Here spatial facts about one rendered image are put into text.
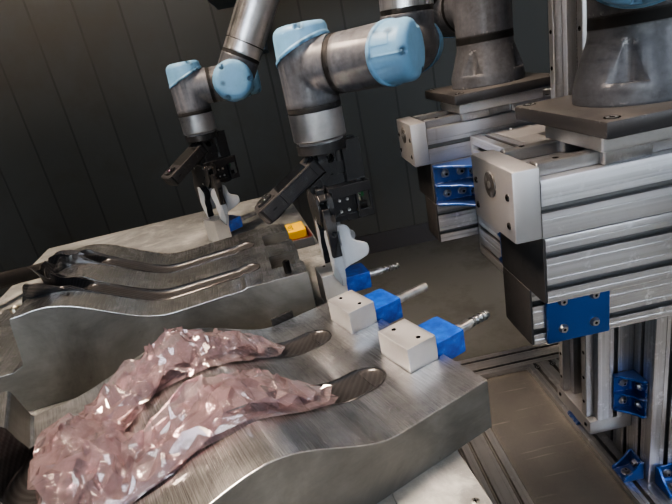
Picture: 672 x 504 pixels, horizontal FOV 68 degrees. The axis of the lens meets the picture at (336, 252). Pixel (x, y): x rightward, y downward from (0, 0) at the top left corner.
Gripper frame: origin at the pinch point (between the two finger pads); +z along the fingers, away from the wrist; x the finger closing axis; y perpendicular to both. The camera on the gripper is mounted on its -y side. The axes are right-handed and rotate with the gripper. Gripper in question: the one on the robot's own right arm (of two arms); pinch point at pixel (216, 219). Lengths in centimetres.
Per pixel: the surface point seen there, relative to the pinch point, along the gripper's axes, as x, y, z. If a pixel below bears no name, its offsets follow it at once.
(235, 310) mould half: -49, -27, -1
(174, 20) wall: 148, 88, -62
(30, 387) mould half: -34, -51, 2
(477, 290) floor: 14, 131, 84
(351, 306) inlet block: -66, -22, -3
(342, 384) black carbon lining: -72, -30, 0
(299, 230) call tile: -25.9, 3.7, 1.2
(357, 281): -54, -9, 2
